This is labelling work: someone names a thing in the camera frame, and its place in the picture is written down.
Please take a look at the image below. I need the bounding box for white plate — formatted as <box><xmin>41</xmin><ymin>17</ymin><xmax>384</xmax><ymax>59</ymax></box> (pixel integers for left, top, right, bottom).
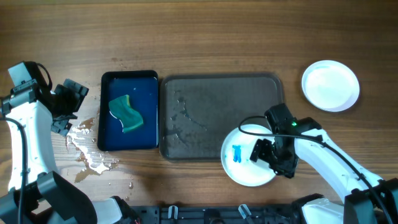
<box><xmin>301</xmin><ymin>60</ymin><xmax>360</xmax><ymax>113</ymax></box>
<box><xmin>221</xmin><ymin>124</ymin><xmax>275</xmax><ymax>187</ymax></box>

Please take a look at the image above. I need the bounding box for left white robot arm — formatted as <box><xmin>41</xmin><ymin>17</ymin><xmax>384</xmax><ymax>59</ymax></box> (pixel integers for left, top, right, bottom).
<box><xmin>1</xmin><ymin>61</ymin><xmax>142</xmax><ymax>223</ymax></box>

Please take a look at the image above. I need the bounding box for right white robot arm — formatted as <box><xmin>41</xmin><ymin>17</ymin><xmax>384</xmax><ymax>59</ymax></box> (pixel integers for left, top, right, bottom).
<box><xmin>250</xmin><ymin>103</ymin><xmax>397</xmax><ymax>223</ymax></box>

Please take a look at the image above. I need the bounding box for white plate front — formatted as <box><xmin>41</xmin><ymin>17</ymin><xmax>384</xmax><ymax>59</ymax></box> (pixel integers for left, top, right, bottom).
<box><xmin>221</xmin><ymin>124</ymin><xmax>275</xmax><ymax>187</ymax></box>

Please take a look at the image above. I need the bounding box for blue water tray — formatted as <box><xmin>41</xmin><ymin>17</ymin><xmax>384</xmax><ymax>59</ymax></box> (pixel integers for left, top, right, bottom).
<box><xmin>97</xmin><ymin>70</ymin><xmax>159</xmax><ymax>151</ymax></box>

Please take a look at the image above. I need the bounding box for dark brown serving tray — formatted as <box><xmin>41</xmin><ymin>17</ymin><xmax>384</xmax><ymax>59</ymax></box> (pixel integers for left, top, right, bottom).
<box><xmin>159</xmin><ymin>72</ymin><xmax>284</xmax><ymax>161</ymax></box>

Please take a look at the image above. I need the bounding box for green yellow sponge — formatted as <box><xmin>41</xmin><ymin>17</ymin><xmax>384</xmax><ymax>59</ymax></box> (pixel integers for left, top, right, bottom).
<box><xmin>108</xmin><ymin>95</ymin><xmax>144</xmax><ymax>133</ymax></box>

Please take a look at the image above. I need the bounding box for black mounting rail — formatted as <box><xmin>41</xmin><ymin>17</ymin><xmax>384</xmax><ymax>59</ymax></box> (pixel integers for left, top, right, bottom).
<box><xmin>131</xmin><ymin>204</ymin><xmax>300</xmax><ymax>224</ymax></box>

